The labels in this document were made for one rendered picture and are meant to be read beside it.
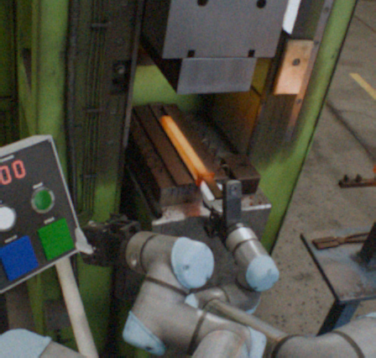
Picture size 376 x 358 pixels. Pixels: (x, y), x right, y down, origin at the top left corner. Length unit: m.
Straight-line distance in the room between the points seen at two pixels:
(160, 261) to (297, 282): 1.87
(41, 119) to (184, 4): 0.48
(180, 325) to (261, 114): 0.92
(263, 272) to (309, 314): 1.37
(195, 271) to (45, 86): 0.67
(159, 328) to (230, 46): 0.70
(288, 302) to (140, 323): 1.79
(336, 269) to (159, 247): 0.93
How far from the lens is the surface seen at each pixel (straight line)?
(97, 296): 1.88
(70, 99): 1.31
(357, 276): 1.70
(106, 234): 0.97
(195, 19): 1.18
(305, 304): 2.58
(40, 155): 1.17
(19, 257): 1.16
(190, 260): 0.81
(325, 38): 1.59
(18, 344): 0.48
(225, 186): 1.27
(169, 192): 1.42
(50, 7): 1.23
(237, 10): 1.21
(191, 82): 1.24
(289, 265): 2.73
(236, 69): 1.28
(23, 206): 1.15
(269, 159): 1.72
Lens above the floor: 1.85
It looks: 36 degrees down
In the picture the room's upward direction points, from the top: 11 degrees clockwise
